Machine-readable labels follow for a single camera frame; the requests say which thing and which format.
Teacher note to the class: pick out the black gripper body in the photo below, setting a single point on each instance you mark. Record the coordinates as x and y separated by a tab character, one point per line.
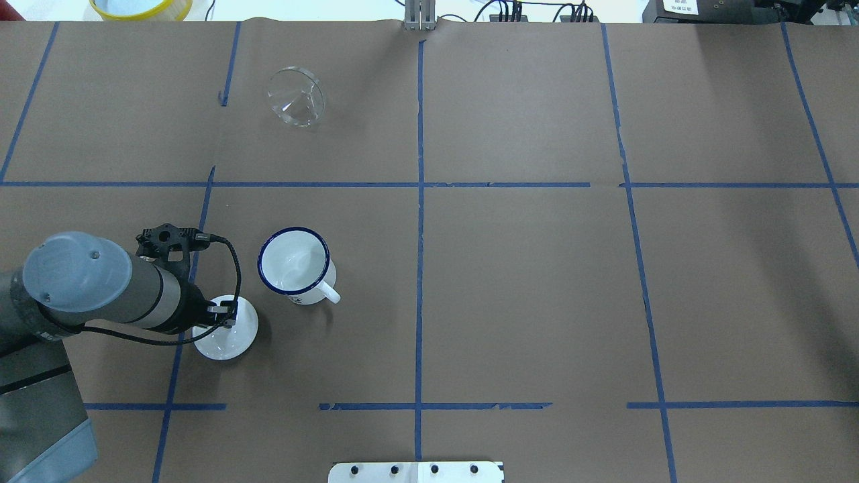
192	308

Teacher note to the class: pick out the white ceramic lid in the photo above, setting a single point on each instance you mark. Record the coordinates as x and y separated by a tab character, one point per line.
228	343

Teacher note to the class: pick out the clear glass funnel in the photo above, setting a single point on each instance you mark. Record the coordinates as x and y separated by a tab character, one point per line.
295	96

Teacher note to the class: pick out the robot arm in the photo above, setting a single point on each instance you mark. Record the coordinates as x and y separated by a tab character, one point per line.
70	280

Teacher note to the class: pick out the white enamel mug blue rim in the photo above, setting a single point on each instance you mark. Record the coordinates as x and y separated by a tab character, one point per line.
297	263

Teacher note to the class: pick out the yellow rimmed bowl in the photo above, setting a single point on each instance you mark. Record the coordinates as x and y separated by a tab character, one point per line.
142	10

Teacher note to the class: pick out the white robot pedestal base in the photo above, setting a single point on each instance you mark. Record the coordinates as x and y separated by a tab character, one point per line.
440	471

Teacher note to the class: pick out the aluminium frame post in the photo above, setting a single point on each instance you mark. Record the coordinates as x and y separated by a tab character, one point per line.
419	15

